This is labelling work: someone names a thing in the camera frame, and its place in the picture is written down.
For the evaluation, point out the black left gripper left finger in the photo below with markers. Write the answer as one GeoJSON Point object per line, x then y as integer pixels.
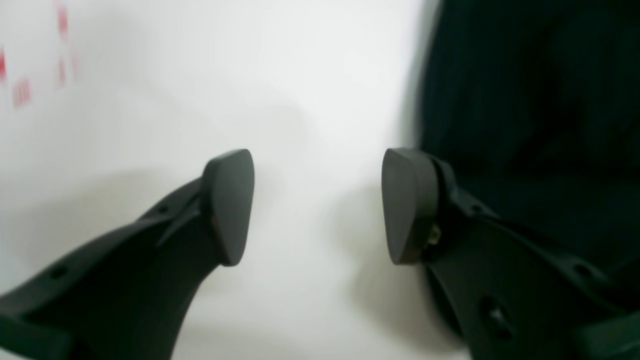
{"type": "Point", "coordinates": [125, 294]}

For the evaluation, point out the black printed T-shirt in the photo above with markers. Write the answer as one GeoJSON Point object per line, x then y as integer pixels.
{"type": "Point", "coordinates": [535, 105]}

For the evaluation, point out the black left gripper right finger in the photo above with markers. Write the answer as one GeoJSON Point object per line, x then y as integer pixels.
{"type": "Point", "coordinates": [511, 293]}

